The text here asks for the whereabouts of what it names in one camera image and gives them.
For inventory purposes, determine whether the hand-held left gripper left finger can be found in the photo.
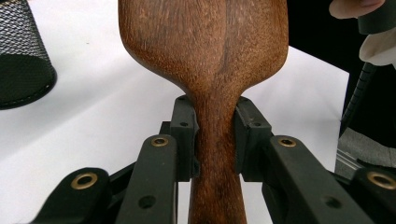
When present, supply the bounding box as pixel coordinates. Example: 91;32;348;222
115;94;200;224

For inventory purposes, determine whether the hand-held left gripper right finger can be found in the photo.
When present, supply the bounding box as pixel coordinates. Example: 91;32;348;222
233;96;375;224

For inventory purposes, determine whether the wooden paddle hairbrush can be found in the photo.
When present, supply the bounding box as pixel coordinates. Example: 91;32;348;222
118;0;290;224

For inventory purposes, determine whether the black mesh cup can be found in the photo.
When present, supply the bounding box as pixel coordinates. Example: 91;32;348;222
0;0;58;110

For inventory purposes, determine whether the white table mat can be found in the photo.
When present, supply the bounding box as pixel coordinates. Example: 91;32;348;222
0;0;350;224

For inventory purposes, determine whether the metal floor rail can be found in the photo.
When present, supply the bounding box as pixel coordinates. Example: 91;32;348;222
335;147;375;175

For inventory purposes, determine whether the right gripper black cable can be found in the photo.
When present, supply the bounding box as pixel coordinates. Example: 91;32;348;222
339;62;379;136

